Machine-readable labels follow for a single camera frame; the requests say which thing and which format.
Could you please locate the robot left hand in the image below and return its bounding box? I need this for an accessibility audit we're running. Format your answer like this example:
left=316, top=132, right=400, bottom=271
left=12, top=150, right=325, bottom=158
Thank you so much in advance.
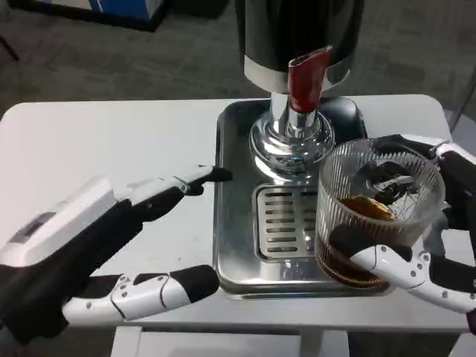
left=0, top=163, right=234, bottom=345

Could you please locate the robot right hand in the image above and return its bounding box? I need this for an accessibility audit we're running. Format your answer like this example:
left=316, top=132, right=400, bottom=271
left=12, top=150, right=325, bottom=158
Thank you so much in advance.
left=329, top=134, right=476, bottom=335

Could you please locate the brown cola drink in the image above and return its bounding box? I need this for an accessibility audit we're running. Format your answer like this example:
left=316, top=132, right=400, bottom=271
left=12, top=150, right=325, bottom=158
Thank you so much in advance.
left=315, top=196, right=414, bottom=289

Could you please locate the clear ribbed glass cup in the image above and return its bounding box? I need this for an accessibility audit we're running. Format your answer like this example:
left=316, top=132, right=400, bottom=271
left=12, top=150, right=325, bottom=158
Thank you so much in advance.
left=314, top=139, right=446, bottom=289

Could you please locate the steel drip tray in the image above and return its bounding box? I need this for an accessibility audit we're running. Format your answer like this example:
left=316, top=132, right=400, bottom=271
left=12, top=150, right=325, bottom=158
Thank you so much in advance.
left=212, top=98, right=391, bottom=300

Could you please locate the slotted steel drip grid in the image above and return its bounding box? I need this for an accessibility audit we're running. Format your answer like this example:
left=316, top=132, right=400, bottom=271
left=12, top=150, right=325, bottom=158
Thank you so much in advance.
left=252, top=182, right=321, bottom=261

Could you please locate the thin black leg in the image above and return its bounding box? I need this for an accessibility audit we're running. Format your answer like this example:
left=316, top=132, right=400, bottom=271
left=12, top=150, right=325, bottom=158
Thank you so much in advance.
left=0, top=35, right=19, bottom=61

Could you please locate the blue and white box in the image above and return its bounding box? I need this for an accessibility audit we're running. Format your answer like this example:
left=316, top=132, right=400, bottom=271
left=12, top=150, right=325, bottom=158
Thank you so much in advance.
left=7, top=0, right=168, bottom=33

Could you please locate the black and chrome drink dispenser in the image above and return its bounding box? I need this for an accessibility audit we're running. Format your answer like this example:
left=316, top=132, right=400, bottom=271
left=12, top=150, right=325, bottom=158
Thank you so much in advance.
left=234, top=0, right=364, bottom=184

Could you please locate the white table frame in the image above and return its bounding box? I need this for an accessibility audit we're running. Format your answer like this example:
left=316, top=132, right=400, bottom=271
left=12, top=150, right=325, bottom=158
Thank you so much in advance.
left=110, top=326, right=350, bottom=357

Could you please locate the red tap handle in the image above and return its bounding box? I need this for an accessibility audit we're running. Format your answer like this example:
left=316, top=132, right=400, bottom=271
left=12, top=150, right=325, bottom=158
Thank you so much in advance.
left=288, top=45, right=333, bottom=112

